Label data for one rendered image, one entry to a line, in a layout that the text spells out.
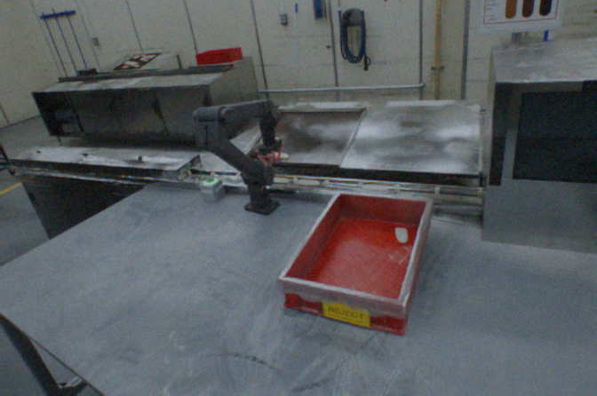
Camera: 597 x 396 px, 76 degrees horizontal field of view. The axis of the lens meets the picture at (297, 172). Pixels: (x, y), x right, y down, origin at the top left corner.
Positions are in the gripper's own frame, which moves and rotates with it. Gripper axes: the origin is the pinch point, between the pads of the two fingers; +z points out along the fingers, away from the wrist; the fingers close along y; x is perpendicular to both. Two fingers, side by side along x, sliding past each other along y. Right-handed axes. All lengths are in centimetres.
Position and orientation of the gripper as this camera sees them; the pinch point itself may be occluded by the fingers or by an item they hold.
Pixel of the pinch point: (273, 163)
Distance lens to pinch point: 161.3
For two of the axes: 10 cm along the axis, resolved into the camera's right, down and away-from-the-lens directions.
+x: -9.1, -0.6, 4.1
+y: 3.9, -4.5, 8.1
